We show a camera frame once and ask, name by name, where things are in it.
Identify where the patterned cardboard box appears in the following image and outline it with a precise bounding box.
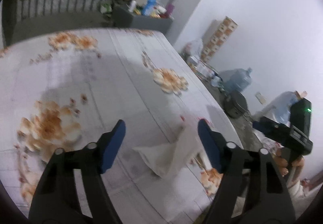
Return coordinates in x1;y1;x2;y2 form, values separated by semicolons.
201;17;238;63

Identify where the blue detergent bottle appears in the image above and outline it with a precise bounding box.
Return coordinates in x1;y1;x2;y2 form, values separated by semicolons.
141;0;157;16

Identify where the grey storage box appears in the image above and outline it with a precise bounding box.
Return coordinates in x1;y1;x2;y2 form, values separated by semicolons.
111;5;173;34

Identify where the floral bed sheet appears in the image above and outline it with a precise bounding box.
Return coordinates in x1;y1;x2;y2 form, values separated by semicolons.
1;28;239;223

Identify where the person's right hand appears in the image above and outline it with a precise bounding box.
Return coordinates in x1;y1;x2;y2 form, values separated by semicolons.
273;149;305;179

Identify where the blue water jug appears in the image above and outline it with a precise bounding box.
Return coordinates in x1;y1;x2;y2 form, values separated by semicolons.
223;67;252;94

